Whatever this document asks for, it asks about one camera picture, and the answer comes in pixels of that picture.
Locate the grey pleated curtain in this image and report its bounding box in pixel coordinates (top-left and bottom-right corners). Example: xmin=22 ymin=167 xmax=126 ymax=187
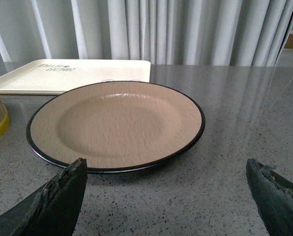
xmin=0 ymin=0 xmax=293 ymax=66

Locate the cream bear tray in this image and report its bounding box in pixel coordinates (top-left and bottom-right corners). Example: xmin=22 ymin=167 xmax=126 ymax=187
xmin=0 ymin=59 xmax=151 ymax=95

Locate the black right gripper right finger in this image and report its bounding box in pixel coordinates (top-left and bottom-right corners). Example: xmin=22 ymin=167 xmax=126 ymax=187
xmin=246 ymin=159 xmax=293 ymax=236

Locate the beige plate with black rim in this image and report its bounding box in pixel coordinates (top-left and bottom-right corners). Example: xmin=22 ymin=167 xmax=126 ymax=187
xmin=26 ymin=81 xmax=205 ymax=174

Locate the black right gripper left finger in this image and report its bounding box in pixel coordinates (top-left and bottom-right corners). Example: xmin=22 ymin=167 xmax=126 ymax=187
xmin=0 ymin=158 xmax=87 ymax=236

